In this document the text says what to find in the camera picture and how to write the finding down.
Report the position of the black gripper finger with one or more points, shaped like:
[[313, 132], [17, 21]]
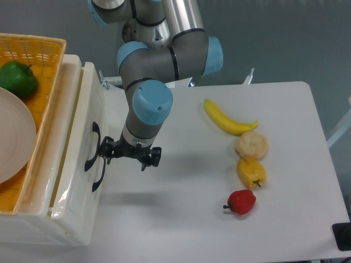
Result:
[[108, 149], [150, 157]]

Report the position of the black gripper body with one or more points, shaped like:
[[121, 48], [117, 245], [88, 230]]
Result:
[[124, 149]]

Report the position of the white drawer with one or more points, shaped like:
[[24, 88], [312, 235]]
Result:
[[75, 205]]

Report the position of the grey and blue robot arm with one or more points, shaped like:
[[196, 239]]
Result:
[[189, 52]]

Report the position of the white drawer cabinet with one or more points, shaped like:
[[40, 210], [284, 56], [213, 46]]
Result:
[[33, 223]]

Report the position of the yellow banana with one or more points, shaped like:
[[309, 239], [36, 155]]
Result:
[[224, 122]]

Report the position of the pink plate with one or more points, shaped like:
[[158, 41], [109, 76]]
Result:
[[18, 135]]

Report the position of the round bread roll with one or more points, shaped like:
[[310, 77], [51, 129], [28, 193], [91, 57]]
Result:
[[252, 144]]

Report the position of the yellow bell pepper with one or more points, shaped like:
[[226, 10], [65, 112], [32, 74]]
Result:
[[251, 172]]

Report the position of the red bell pepper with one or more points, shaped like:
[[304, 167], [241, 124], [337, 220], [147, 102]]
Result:
[[241, 202]]

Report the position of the green bell pepper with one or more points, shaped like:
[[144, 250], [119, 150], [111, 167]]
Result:
[[18, 78]]

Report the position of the orange woven basket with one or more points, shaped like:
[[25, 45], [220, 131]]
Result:
[[43, 55]]

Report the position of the black device at table edge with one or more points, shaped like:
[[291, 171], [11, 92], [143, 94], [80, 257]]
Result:
[[342, 234]]

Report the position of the black lower drawer handle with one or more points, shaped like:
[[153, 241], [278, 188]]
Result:
[[100, 169]]

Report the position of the white frame at right edge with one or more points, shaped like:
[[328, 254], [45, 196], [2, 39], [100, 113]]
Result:
[[339, 129]]

